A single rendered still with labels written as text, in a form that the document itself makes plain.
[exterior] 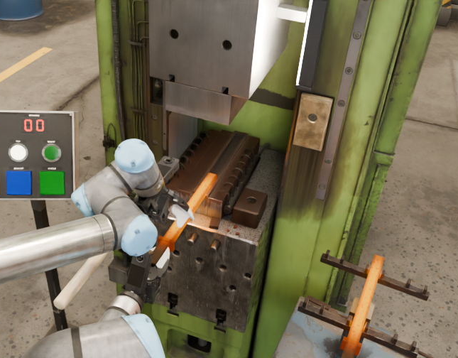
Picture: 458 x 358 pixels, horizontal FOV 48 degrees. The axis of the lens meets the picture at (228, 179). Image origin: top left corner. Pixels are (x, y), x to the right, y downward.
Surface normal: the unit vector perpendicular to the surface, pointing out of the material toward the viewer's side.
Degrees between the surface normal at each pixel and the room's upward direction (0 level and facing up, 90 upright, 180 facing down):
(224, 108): 90
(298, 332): 0
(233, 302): 90
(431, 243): 0
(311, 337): 0
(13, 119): 60
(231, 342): 90
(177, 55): 90
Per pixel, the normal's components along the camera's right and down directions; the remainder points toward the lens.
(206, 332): -0.33, 0.54
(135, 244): 0.61, 0.51
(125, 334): 0.12, -0.71
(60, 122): 0.12, 0.11
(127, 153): -0.10, -0.45
